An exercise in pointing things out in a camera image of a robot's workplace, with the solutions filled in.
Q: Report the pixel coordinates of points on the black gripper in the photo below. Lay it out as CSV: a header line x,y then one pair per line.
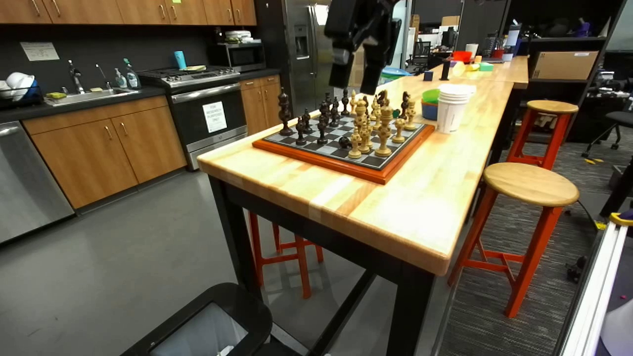
x,y
369,20

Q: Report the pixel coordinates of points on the light wooden chess piece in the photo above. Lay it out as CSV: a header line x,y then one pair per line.
x,y
361,109
367,134
375,111
412,115
398,130
355,146
385,134

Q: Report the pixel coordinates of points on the tall dark wooden chess piece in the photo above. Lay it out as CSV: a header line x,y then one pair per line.
x,y
286,111

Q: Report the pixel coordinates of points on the teal round tub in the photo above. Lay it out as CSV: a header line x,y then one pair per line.
x,y
396,71

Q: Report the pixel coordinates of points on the white paper on fridge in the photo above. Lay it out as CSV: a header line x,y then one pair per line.
x,y
321,14

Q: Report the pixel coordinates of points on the stainless steel fridge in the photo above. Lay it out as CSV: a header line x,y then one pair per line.
x,y
290,59

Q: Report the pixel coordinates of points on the small dark blue box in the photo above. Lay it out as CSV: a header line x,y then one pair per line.
x,y
428,75

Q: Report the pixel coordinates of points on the small dark wooden pawn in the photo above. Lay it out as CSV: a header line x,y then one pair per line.
x,y
345,144

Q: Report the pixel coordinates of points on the black stand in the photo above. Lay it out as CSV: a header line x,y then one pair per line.
x,y
446,69

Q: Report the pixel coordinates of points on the narrow wooden base cabinet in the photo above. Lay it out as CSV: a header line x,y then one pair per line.
x,y
260,101

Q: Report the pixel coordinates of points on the red bowl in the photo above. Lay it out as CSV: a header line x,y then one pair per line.
x,y
462,55

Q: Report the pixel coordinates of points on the white foam cup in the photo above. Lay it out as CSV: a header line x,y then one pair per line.
x,y
456,109

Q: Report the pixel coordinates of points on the black microwave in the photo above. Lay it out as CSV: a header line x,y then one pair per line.
x,y
240,55

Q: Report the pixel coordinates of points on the bowls stacked on microwave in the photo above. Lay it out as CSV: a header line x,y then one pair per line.
x,y
238,36

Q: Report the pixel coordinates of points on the white paper on oven door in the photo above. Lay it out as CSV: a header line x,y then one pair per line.
x,y
214,117

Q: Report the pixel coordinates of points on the stainless steel oven range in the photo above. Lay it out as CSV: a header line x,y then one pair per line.
x,y
191,125

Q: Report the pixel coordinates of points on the blue tumbler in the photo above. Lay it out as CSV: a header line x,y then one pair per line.
x,y
181,59

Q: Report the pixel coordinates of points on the wooden stool orange legs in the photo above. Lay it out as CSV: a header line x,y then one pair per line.
x,y
305,269
531,182
553,105

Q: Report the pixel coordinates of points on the black desk with wood panel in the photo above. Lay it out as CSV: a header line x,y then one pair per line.
x,y
565,65

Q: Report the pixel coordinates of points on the clear soap bottle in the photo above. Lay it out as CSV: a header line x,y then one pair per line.
x,y
131,79

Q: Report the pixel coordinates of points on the wide wooden base cabinet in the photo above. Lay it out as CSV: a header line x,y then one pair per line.
x,y
106,150

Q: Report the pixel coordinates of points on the black office chair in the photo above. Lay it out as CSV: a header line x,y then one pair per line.
x,y
620,119

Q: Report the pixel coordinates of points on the black trash bin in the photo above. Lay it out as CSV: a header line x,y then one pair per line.
x,y
260,316

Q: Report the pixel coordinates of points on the steel kitchen sink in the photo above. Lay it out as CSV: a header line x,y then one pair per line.
x,y
90,97

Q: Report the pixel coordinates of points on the chrome kitchen faucet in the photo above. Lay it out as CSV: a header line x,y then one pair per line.
x,y
78,81

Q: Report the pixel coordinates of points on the yellow clamp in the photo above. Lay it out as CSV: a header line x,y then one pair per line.
x,y
622,219

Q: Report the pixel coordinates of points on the dish bowl with white cloth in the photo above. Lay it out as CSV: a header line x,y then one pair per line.
x,y
19,85

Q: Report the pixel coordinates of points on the stainless steel dishwasher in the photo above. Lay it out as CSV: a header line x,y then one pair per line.
x,y
31,184

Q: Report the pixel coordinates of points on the chess board with orange frame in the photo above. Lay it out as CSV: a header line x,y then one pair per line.
x,y
369,164

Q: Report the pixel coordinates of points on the wooden wall cabinets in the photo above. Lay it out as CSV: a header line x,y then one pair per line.
x,y
120,10

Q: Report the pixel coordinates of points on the black table frame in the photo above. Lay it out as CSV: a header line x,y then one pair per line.
x,y
410,308

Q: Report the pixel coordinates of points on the white board frame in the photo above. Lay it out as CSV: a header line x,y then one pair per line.
x,y
596,289

